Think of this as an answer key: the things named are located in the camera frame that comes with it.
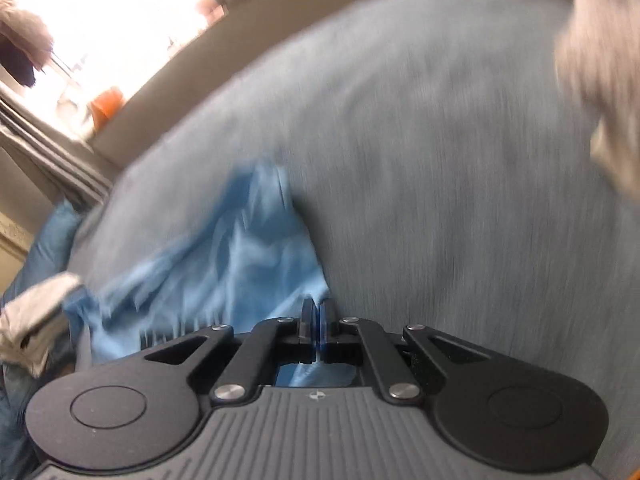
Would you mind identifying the blue pillow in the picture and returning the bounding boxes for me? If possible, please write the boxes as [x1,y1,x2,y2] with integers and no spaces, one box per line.
[5,200,86,301]

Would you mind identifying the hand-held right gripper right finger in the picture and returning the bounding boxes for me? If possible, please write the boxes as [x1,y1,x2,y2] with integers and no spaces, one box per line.
[319,299,493,406]

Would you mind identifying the window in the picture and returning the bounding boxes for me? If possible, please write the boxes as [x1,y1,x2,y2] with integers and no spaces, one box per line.
[0,0,281,146]

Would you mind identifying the light blue shirt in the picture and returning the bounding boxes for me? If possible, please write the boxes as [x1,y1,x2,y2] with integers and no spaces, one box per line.
[65,157,353,388]

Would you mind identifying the cream carved headboard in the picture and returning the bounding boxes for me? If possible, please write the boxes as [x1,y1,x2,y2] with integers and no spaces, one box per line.
[0,210,31,266]

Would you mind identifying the hanging dark clothes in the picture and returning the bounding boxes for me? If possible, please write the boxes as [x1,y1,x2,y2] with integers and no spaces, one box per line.
[0,0,56,88]

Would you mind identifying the beige folded garment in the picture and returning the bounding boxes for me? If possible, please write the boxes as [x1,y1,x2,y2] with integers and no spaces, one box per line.
[590,105,640,196]

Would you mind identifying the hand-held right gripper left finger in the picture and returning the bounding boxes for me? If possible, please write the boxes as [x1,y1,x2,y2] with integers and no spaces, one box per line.
[142,297,318,406]

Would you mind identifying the white folded clothes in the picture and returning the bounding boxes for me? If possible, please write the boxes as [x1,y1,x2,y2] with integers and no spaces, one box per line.
[0,272,83,378]

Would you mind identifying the grey curtain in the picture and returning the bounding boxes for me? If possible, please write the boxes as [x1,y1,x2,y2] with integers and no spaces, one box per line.
[0,85,113,206]

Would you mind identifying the orange bag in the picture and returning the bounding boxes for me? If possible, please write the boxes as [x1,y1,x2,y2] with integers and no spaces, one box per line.
[90,87,126,131]

